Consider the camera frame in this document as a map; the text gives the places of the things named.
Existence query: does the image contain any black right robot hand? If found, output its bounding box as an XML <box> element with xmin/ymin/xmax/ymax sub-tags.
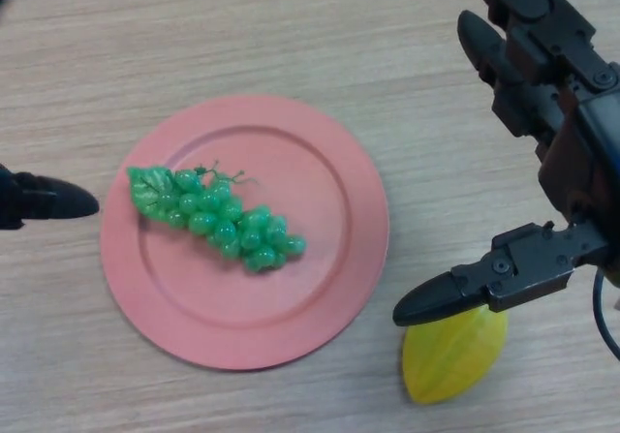
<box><xmin>391</xmin><ymin>0</ymin><xmax>620</xmax><ymax>327</ymax></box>

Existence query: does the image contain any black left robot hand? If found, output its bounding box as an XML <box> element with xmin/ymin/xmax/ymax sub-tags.
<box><xmin>0</xmin><ymin>0</ymin><xmax>101</xmax><ymax>232</ymax></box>

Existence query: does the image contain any green grapes bunch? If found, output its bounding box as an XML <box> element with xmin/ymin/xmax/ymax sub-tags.
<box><xmin>126</xmin><ymin>160</ymin><xmax>307</xmax><ymax>275</ymax></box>

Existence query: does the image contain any pink round plate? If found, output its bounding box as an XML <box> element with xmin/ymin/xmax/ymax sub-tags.
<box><xmin>100</xmin><ymin>94</ymin><xmax>390</xmax><ymax>371</ymax></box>

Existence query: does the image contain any yellow starfruit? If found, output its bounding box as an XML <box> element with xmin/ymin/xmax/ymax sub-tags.
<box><xmin>400</xmin><ymin>306</ymin><xmax>510</xmax><ymax>405</ymax></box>

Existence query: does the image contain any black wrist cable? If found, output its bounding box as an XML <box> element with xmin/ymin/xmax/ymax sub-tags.
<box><xmin>592</xmin><ymin>265</ymin><xmax>620</xmax><ymax>361</ymax></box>

